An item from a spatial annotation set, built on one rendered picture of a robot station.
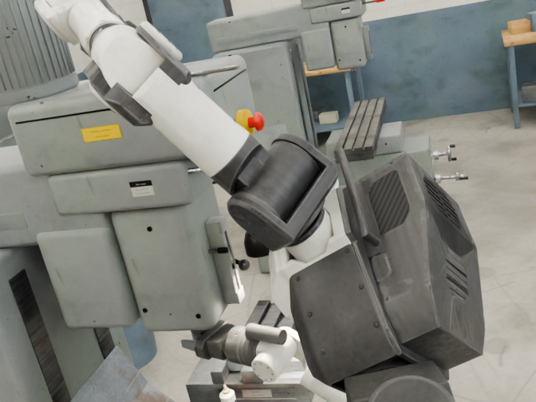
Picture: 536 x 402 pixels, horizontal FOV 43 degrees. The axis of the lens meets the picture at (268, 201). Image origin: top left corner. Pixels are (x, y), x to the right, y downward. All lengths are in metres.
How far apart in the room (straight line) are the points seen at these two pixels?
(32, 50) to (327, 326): 0.87
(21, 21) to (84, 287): 0.60
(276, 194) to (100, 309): 0.74
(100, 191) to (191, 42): 7.05
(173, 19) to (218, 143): 7.56
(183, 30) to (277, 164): 7.50
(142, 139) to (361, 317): 0.61
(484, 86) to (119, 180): 6.80
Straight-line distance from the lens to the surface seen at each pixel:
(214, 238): 1.53
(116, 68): 1.02
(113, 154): 1.42
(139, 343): 4.08
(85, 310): 1.65
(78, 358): 1.91
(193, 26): 8.43
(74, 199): 1.52
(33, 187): 1.58
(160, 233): 1.48
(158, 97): 0.97
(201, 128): 0.98
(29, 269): 1.75
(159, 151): 1.37
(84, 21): 1.09
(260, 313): 2.34
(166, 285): 1.54
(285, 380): 1.86
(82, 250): 1.57
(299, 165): 1.03
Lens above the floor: 2.07
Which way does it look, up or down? 19 degrees down
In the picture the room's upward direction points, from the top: 12 degrees counter-clockwise
